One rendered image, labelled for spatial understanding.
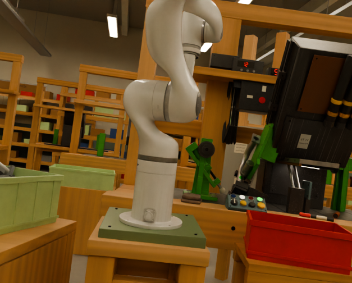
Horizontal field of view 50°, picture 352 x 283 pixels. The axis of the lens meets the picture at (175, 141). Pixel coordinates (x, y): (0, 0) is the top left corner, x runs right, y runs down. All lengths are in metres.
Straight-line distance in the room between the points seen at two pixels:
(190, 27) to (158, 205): 0.66
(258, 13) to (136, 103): 1.27
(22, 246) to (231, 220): 0.74
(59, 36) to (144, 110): 11.16
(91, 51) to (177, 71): 10.98
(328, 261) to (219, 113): 1.07
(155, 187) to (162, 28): 0.44
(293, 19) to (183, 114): 1.31
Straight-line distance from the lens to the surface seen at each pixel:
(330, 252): 1.27
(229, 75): 1.98
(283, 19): 2.25
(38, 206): 1.36
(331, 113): 1.66
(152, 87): 1.10
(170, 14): 1.03
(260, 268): 1.20
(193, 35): 1.41
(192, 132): 2.14
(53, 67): 12.04
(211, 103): 2.07
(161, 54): 1.05
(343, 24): 2.35
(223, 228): 1.49
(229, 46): 2.14
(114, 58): 11.92
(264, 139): 1.73
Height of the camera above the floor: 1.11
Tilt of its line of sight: 1 degrees up
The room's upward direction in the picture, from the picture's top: 7 degrees clockwise
